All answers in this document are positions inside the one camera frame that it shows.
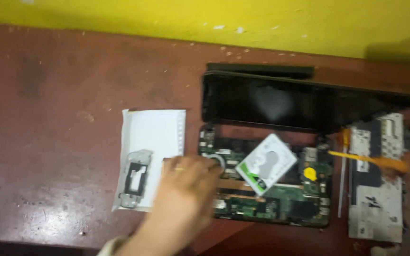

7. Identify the person's left hand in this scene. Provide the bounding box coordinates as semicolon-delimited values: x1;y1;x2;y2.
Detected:
151;155;224;229

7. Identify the orange handled screwdriver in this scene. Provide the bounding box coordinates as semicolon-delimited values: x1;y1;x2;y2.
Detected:
327;149;409;174

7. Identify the white paper sheet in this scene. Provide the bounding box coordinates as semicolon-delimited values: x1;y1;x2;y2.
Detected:
112;109;187;213

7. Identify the upturned laptop keyboard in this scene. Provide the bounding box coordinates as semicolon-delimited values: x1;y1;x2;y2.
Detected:
347;113;405;244

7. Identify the silver hard disk drive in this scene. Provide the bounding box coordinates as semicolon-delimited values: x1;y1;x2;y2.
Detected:
235;133;298;197

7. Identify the white plastic strip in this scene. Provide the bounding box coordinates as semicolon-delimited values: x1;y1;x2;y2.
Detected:
337;144;349;218

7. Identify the yellow coin cell battery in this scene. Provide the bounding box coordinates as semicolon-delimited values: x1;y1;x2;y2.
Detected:
303;167;318;182

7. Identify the cream sleeve cuff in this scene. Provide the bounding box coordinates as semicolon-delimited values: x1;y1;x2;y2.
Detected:
96;235;131;256

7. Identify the black laptop battery pack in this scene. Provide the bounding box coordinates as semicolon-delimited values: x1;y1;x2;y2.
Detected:
206;63;315;79

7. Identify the black disassembled laptop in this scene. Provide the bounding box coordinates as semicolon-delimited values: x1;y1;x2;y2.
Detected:
197;69;410;228

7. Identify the metal drive bracket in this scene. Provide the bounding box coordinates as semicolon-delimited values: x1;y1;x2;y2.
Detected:
119;150;154;209

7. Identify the orange flat ribbon cable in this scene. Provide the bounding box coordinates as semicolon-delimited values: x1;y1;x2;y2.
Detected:
340;127;351;147

